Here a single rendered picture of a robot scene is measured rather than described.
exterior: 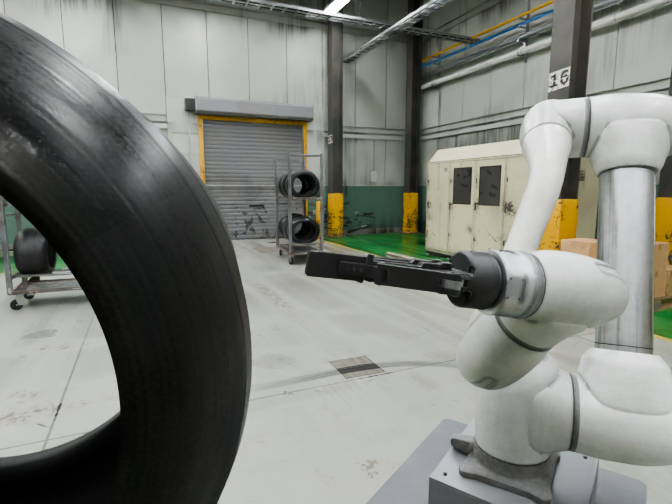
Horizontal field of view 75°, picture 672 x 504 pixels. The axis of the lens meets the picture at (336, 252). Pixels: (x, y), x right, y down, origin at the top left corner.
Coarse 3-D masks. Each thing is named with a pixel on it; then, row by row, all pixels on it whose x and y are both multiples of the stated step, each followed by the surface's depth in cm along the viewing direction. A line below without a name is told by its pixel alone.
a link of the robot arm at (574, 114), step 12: (540, 108) 98; (552, 108) 97; (564, 108) 95; (576, 108) 94; (588, 108) 93; (528, 120) 98; (540, 120) 94; (552, 120) 93; (564, 120) 93; (576, 120) 93; (588, 120) 92; (576, 132) 93; (588, 132) 93; (576, 144) 95; (576, 156) 98
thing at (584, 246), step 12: (564, 240) 506; (576, 240) 500; (588, 240) 501; (576, 252) 493; (588, 252) 480; (660, 252) 471; (660, 264) 474; (660, 276) 477; (660, 288) 480; (660, 300) 477
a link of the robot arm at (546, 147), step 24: (528, 144) 92; (552, 144) 87; (552, 168) 83; (528, 192) 83; (552, 192) 81; (528, 216) 81; (528, 240) 79; (480, 336) 67; (504, 336) 63; (456, 360) 75; (480, 360) 68; (504, 360) 65; (528, 360) 64; (480, 384) 71; (504, 384) 69
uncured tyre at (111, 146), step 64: (0, 64) 27; (64, 64) 30; (0, 128) 26; (64, 128) 27; (128, 128) 31; (0, 192) 26; (64, 192) 27; (128, 192) 29; (192, 192) 34; (64, 256) 27; (128, 256) 29; (192, 256) 32; (128, 320) 29; (192, 320) 31; (128, 384) 29; (192, 384) 31; (64, 448) 58; (128, 448) 30; (192, 448) 32
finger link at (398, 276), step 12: (384, 264) 49; (396, 276) 49; (408, 276) 49; (420, 276) 49; (432, 276) 50; (444, 276) 49; (456, 276) 49; (408, 288) 50; (420, 288) 50; (432, 288) 50; (444, 288) 50
